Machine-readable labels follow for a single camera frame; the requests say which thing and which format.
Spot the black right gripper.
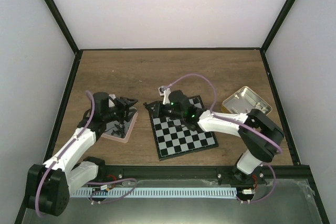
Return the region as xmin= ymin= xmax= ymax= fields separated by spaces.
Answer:
xmin=146 ymin=100 xmax=185 ymax=120

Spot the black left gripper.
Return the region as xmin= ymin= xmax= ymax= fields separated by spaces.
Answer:
xmin=104 ymin=97 xmax=139 ymax=125

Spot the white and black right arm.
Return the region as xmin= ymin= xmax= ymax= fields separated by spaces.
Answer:
xmin=144 ymin=89 xmax=284 ymax=184

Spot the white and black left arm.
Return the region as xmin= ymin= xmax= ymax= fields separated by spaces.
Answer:
xmin=24 ymin=91 xmax=138 ymax=218

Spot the pile of black chess pieces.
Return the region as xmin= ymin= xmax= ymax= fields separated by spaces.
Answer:
xmin=111 ymin=124 xmax=125 ymax=138

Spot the pile of white chess pieces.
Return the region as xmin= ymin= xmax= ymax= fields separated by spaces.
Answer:
xmin=233 ymin=93 xmax=272 ymax=114

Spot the pink tray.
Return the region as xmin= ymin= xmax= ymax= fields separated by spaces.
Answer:
xmin=101 ymin=112 xmax=138 ymax=143

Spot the black and silver chessboard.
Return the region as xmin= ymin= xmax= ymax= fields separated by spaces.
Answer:
xmin=149 ymin=95 xmax=219 ymax=161

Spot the gold metal tin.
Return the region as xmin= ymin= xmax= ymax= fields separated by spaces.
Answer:
xmin=221 ymin=86 xmax=272 ymax=115

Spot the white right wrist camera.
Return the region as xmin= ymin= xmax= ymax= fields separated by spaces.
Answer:
xmin=158 ymin=86 xmax=171 ymax=105

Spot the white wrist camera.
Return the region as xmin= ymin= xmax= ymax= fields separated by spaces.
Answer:
xmin=158 ymin=86 xmax=171 ymax=105
xmin=109 ymin=94 xmax=116 ymax=108

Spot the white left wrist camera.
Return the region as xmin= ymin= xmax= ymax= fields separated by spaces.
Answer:
xmin=109 ymin=94 xmax=116 ymax=108

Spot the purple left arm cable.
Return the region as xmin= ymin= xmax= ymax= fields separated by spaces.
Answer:
xmin=35 ymin=90 xmax=97 ymax=217

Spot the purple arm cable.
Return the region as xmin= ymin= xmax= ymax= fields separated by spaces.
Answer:
xmin=165 ymin=73 xmax=284 ymax=204
xmin=35 ymin=90 xmax=97 ymax=217

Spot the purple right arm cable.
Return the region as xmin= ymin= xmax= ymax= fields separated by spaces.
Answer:
xmin=165 ymin=73 xmax=284 ymax=204

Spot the light blue slotted cable duct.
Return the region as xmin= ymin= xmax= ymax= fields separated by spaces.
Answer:
xmin=71 ymin=187 xmax=237 ymax=199

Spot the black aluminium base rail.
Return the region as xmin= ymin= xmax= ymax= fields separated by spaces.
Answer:
xmin=86 ymin=165 xmax=313 ymax=186

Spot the black frame post left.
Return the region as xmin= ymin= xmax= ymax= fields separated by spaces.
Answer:
xmin=28 ymin=0 xmax=79 ymax=53

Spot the black frame post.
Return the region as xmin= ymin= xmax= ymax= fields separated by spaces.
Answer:
xmin=261 ymin=0 xmax=313 ymax=50
xmin=28 ymin=0 xmax=79 ymax=53

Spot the black frame post right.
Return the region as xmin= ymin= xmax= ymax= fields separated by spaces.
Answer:
xmin=261 ymin=0 xmax=313 ymax=50

